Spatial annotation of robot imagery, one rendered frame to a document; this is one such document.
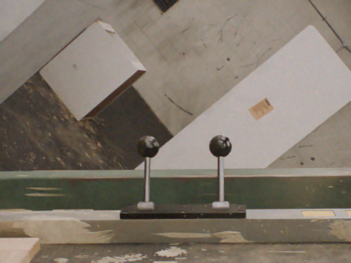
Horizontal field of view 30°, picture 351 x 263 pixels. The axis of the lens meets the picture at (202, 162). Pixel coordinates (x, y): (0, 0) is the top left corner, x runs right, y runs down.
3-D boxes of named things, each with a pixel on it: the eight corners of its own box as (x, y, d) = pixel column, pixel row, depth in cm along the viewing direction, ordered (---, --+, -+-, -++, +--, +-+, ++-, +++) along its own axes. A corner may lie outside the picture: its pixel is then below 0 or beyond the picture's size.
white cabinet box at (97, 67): (55, 72, 638) (110, 24, 626) (93, 118, 638) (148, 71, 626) (38, 71, 593) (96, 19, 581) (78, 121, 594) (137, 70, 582)
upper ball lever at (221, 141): (209, 217, 106) (209, 139, 110) (232, 216, 105) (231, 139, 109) (208, 212, 102) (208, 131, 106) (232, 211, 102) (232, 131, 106)
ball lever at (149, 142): (135, 217, 106) (138, 139, 110) (158, 217, 106) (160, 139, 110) (132, 212, 102) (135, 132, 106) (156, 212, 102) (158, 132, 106)
